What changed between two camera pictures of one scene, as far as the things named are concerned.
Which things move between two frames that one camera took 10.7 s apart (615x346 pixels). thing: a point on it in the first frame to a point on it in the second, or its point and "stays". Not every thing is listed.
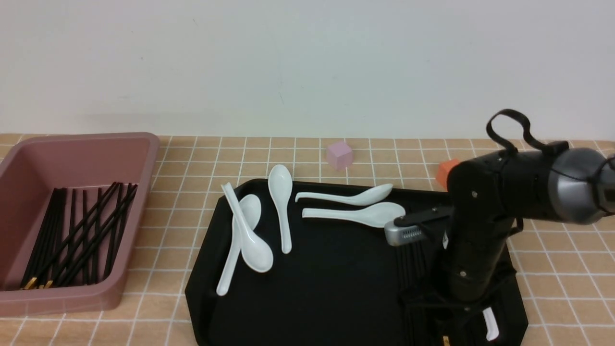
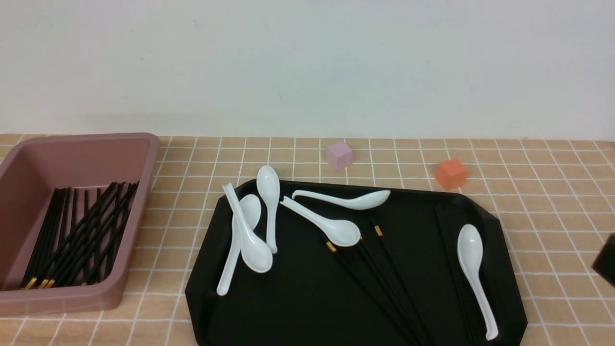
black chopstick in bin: x=119 y=233 stays
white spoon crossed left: x=257 y=253 stays
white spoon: x=280 y=181 to x=268 y=185
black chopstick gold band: x=407 y=267 to x=332 y=249
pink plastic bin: x=30 y=169 stays
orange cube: x=443 y=168 stays
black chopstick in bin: x=96 y=236 stays
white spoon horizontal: x=375 y=215 to x=341 y=232
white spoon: x=251 y=206 stays
